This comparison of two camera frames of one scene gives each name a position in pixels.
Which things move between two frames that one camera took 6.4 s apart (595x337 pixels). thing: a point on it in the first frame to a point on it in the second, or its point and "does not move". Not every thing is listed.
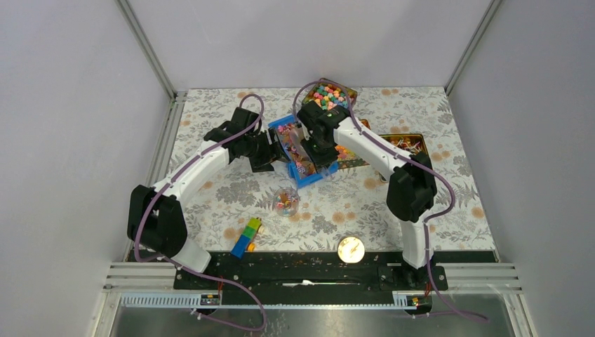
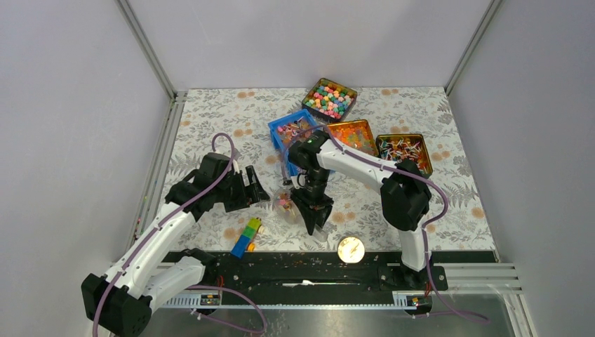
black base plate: (323, 270) does not move
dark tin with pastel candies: (328, 95) does not move
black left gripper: (263, 163) to (242, 201)
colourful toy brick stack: (245, 241) does not move
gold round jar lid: (351, 249) does not move
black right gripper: (320, 161) to (313, 203)
